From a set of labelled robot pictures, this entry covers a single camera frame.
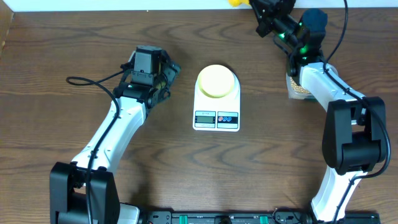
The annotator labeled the yellow plastic scoop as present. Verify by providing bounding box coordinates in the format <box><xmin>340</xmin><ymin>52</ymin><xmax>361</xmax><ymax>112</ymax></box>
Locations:
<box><xmin>228</xmin><ymin>0</ymin><xmax>250</xmax><ymax>7</ymax></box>

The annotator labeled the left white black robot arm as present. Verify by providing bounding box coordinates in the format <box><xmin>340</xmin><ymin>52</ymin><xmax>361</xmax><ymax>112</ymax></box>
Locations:
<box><xmin>50</xmin><ymin>45</ymin><xmax>180</xmax><ymax>223</ymax></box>

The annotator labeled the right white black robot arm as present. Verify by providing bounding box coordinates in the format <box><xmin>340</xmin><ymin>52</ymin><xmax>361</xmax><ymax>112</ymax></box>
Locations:
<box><xmin>248</xmin><ymin>0</ymin><xmax>391</xmax><ymax>223</ymax></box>

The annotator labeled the yellow plastic bowl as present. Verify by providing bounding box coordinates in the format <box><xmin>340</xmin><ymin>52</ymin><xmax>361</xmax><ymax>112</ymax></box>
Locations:
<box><xmin>197</xmin><ymin>65</ymin><xmax>235</xmax><ymax>98</ymax></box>

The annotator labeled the white digital kitchen scale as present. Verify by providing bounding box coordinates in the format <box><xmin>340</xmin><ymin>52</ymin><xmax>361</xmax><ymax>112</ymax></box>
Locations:
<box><xmin>192</xmin><ymin>70</ymin><xmax>241</xmax><ymax>132</ymax></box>

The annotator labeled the clear container of soybeans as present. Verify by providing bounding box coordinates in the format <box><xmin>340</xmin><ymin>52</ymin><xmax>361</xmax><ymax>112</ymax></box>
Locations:
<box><xmin>286</xmin><ymin>62</ymin><xmax>341</xmax><ymax>105</ymax></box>

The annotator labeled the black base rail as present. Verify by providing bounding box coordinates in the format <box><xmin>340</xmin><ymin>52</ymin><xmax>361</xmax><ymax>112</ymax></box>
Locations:
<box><xmin>138</xmin><ymin>208</ymin><xmax>382</xmax><ymax>224</ymax></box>

